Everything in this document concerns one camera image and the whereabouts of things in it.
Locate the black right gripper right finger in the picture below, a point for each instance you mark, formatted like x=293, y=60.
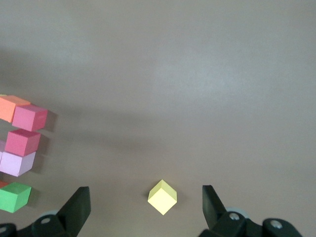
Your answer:
x=229, y=224

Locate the green foam cube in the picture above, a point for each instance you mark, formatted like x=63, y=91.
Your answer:
x=12, y=197

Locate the orange foam cube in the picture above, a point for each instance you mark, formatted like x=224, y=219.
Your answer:
x=3, y=184
x=8, y=108

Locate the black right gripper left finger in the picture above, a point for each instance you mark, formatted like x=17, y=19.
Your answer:
x=61, y=222

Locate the red foam cube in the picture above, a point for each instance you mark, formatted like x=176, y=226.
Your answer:
x=28, y=118
x=21, y=143

